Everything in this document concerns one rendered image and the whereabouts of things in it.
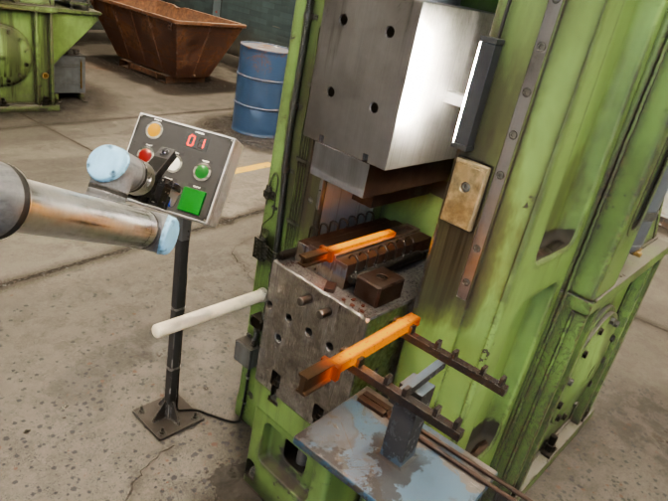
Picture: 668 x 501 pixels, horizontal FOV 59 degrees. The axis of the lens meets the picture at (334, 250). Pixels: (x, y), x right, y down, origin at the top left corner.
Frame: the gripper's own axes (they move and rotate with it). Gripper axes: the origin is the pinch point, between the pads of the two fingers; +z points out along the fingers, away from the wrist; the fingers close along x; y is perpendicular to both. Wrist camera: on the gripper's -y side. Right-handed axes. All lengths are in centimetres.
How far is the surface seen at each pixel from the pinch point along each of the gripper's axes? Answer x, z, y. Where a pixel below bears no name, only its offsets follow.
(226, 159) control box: 6.3, 11.2, -14.3
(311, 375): 61, -41, 31
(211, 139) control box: -0.5, 11.2, -19.0
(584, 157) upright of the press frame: 106, 13, -43
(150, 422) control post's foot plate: -13, 66, 85
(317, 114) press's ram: 34.7, -5.4, -30.0
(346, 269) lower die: 53, 6, 7
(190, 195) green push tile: -0.7, 10.4, -0.5
